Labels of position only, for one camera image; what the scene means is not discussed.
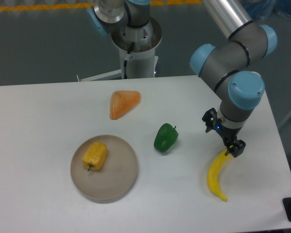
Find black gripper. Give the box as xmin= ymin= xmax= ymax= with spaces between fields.
xmin=202 ymin=108 xmax=246 ymax=158

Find yellow bell pepper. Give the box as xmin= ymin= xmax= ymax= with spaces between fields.
xmin=82 ymin=141 xmax=107 ymax=171

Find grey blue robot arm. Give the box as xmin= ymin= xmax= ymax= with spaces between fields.
xmin=87 ymin=0 xmax=277 ymax=157

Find green bell pepper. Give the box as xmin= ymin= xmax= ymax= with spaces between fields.
xmin=154 ymin=123 xmax=178 ymax=152

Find beige round plate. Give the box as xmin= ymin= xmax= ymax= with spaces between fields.
xmin=70 ymin=135 xmax=138 ymax=203

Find yellow banana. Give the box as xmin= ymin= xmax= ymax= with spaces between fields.
xmin=207 ymin=150 xmax=232 ymax=201

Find orange triangular bread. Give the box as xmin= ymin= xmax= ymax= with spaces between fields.
xmin=109 ymin=90 xmax=141 ymax=120

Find blue plastic bags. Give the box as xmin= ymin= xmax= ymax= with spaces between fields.
xmin=240 ymin=0 xmax=291 ymax=20

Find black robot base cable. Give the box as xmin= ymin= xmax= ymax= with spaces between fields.
xmin=123 ymin=41 xmax=136 ymax=80

